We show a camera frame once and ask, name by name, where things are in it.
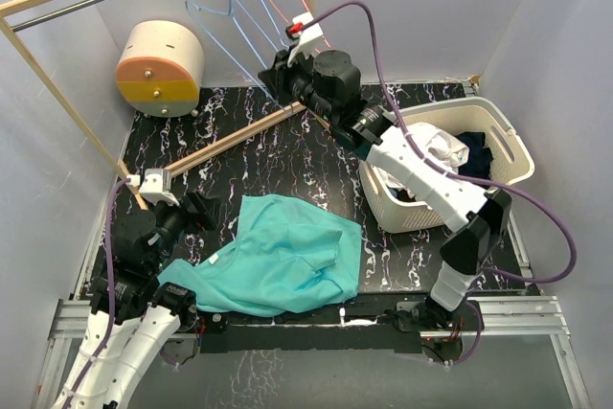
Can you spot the cream round drawer cabinet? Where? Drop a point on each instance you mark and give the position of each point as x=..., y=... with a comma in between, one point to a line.
x=161, y=69

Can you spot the white t shirt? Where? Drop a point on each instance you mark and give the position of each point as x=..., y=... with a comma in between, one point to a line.
x=439, y=146

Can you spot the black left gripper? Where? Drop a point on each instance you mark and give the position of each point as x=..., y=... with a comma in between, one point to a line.
x=206, y=213

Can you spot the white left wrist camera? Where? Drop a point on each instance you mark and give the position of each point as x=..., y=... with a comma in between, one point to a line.
x=153, y=186

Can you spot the cream plastic laundry basket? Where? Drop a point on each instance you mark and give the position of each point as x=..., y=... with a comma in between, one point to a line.
x=511, y=162

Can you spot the wooden clothes rack frame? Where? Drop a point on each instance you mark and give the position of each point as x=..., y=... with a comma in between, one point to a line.
x=50, y=168

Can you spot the aluminium base frame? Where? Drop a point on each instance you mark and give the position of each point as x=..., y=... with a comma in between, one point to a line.
x=389, y=322

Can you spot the teal t shirt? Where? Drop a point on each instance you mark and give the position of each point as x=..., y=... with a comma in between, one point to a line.
x=287, y=256

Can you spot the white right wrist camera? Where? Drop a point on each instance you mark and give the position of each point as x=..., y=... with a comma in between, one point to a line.
x=304, y=40

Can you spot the navy blue garment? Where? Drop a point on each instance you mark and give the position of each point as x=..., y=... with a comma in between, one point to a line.
x=479, y=155

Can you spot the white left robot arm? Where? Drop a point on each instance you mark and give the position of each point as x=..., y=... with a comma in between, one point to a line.
x=132, y=313

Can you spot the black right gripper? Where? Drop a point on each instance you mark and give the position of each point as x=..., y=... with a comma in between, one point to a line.
x=279, y=77

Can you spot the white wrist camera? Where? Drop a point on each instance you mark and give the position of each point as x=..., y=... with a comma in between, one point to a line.
x=153, y=186
x=304, y=40

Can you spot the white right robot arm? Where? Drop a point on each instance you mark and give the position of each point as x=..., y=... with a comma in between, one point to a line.
x=329, y=85

